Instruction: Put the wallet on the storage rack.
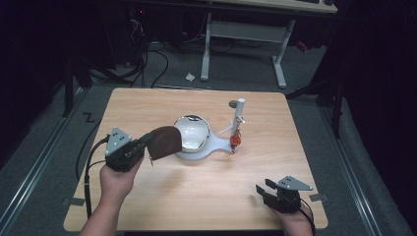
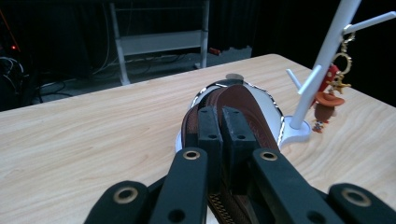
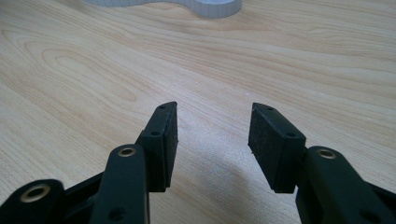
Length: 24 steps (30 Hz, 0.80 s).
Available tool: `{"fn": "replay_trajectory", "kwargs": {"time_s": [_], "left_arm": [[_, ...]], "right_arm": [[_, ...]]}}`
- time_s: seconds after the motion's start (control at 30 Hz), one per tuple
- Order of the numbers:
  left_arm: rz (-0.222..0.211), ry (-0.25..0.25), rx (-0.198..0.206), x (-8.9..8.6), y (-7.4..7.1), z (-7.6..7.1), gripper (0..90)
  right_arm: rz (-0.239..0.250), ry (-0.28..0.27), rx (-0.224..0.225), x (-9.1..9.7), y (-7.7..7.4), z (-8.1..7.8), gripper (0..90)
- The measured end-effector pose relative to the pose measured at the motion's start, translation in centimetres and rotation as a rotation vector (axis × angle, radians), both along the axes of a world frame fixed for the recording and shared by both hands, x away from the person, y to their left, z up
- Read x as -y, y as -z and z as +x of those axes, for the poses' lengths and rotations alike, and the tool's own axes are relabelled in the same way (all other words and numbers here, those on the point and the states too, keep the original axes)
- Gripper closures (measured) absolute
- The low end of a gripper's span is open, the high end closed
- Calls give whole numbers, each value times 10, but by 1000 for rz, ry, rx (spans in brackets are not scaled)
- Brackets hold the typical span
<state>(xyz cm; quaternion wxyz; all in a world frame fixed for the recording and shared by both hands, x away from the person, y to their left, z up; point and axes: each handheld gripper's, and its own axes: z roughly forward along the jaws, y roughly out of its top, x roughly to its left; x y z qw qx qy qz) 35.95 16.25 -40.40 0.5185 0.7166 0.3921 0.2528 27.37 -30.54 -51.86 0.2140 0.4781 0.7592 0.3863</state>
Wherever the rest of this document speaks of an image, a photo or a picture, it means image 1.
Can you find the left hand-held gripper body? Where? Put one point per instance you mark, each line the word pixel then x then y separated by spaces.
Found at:
pixel 123 154

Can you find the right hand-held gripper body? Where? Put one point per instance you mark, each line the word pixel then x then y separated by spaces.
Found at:
pixel 285 198

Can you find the brown leather zip pouch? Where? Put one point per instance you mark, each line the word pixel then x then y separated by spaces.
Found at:
pixel 165 142

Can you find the silver metal bowl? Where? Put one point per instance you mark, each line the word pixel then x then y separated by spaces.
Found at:
pixel 192 134

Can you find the person's right hand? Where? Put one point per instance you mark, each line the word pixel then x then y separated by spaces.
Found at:
pixel 295 224

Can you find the person's left hand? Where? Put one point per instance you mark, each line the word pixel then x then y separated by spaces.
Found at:
pixel 118 183

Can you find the grey tape piece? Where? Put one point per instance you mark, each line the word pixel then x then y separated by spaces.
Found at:
pixel 77 201
pixel 318 197

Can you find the white stand with pole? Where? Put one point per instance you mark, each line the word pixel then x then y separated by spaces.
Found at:
pixel 216 145

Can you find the crumpled white paper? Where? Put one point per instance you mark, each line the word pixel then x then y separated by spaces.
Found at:
pixel 190 77

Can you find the black metal stand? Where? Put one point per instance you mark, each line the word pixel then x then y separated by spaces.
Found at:
pixel 68 88
pixel 336 108

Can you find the small dark round object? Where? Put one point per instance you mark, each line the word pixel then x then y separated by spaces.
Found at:
pixel 233 104

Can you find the small red object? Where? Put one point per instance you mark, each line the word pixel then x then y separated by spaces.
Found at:
pixel 302 46

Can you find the metal floor rail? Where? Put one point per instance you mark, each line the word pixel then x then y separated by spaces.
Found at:
pixel 347 170
pixel 39 154

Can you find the white frame desk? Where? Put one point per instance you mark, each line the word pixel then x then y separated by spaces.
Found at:
pixel 249 32

